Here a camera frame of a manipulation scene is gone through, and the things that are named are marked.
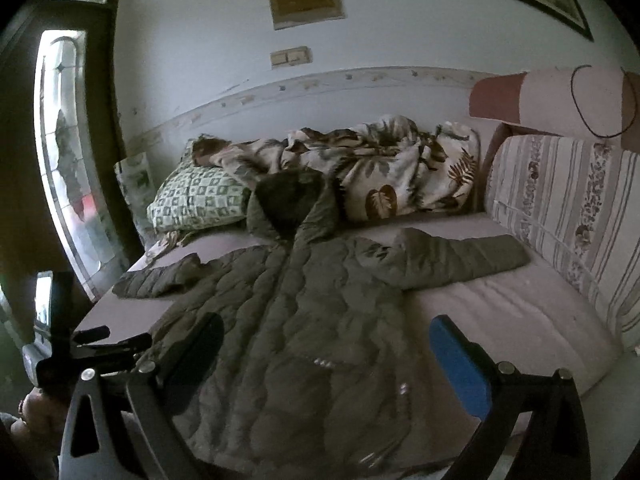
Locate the olive green quilted puffer coat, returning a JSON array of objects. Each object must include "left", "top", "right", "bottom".
[{"left": 113, "top": 169, "right": 528, "bottom": 479}]

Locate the person left hand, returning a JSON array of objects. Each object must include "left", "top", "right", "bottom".
[{"left": 10, "top": 387, "right": 67, "bottom": 451}]

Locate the green white patterned pillow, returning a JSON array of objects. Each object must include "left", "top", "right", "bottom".
[{"left": 146, "top": 136, "right": 250, "bottom": 233}]

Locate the striped floral cushion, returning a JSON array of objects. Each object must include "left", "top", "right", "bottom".
[{"left": 484, "top": 134, "right": 639, "bottom": 350}]

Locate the stained glass door window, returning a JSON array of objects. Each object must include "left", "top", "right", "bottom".
[{"left": 34, "top": 29, "right": 126, "bottom": 302}]

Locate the leaf print blanket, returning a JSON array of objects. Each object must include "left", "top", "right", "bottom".
[{"left": 192, "top": 115, "right": 480, "bottom": 222}]

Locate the beige electrical panel cover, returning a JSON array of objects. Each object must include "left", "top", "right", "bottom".
[{"left": 269, "top": 0, "right": 345, "bottom": 30}]

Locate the small floral pillow by wall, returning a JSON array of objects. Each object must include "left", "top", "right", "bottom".
[{"left": 114, "top": 152, "right": 157, "bottom": 249}]

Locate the beige wall light switch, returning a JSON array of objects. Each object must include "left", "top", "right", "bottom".
[{"left": 270, "top": 46, "right": 312, "bottom": 70}]

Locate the black cable on headboard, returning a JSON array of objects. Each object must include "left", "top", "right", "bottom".
[{"left": 569, "top": 64, "right": 638, "bottom": 140}]

